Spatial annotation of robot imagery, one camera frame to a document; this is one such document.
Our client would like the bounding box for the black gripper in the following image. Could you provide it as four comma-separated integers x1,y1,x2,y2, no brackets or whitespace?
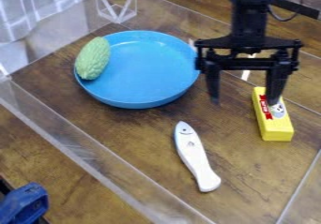
194,36,303,106

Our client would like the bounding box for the yellow toy brick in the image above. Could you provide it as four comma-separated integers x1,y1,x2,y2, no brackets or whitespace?
252,87,295,142

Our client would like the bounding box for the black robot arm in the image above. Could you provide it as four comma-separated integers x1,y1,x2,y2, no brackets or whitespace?
194,0,303,106

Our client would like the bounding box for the blue round tray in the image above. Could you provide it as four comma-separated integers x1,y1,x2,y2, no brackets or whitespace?
77,30,200,109

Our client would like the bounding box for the black bar in background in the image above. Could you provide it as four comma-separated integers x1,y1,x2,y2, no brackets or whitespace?
273,0,321,20

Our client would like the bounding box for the green bumpy toy gourd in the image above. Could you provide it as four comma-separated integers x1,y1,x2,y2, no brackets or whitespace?
75,37,111,80

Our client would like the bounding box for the white checked curtain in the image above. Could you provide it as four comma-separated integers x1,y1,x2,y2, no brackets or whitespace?
0,0,83,44

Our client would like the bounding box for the blue clamp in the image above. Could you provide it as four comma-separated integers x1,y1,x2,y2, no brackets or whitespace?
0,183,50,224

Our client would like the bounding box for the clear acrylic enclosure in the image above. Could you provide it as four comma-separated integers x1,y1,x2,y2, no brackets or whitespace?
0,0,321,224

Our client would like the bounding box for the black cable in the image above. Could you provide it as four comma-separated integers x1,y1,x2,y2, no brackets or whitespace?
268,0,305,22

